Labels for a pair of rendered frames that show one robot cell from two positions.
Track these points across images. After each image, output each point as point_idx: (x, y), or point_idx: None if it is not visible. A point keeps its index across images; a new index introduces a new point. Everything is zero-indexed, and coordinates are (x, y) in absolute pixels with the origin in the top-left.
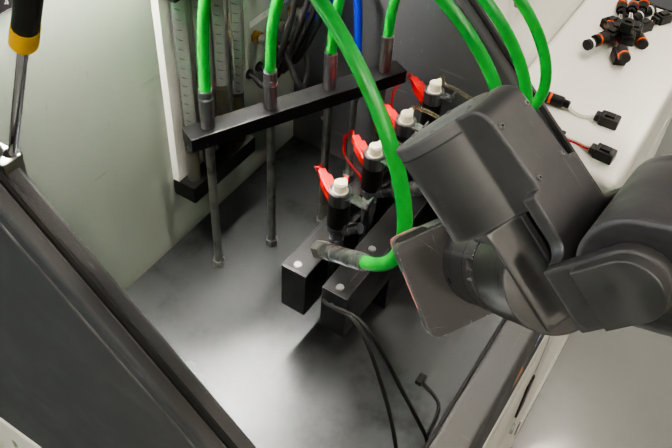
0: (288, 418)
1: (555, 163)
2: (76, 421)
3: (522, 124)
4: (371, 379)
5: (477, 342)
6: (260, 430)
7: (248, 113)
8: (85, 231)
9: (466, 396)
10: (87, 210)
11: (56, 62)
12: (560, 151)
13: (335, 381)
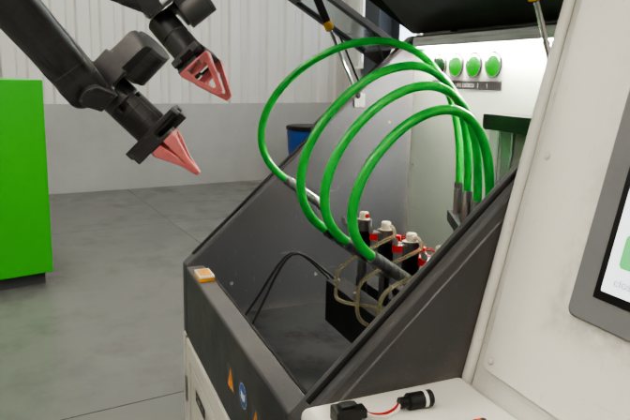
0: (310, 333)
1: None
2: None
3: None
4: (304, 360)
5: None
6: (313, 325)
7: None
8: (442, 243)
9: (230, 303)
10: (445, 231)
11: (453, 129)
12: None
13: (317, 351)
